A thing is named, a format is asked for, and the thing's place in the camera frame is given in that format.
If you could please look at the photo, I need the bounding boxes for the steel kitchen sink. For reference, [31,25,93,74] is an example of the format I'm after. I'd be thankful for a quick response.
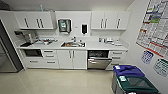
[60,41,87,48]

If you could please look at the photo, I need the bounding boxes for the white kitchen counter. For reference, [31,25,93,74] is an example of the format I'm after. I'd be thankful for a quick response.
[18,39,129,71]

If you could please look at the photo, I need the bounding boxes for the white upper kitchen cabinets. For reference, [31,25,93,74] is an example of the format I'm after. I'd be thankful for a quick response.
[13,10,131,31]

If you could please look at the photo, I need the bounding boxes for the chrome sink faucet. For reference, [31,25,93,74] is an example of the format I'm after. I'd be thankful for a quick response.
[70,35,78,44]

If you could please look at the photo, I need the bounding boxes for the blue dish soap bottle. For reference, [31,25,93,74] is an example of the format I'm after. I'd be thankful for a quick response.
[98,36,103,43]

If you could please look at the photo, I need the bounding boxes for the steel dishwasher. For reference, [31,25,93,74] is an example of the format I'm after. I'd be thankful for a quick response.
[87,49,113,70]

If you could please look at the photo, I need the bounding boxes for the steel paper towel dispenser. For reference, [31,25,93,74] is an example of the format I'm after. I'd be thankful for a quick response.
[58,18,73,34]

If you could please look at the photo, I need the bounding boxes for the dish drying rack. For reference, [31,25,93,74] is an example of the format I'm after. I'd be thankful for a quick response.
[33,38,58,46]

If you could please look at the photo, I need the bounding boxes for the black built-in microwave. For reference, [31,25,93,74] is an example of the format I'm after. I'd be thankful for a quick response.
[22,48,44,58]

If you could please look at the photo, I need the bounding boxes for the blue spray bottle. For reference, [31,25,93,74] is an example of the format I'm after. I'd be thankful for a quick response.
[39,3,45,13]

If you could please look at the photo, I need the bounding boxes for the green lid waste bin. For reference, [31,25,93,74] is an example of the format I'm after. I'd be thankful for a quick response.
[119,75,161,94]

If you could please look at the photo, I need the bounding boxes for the steel fridge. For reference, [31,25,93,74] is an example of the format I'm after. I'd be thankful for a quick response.
[0,18,24,74]

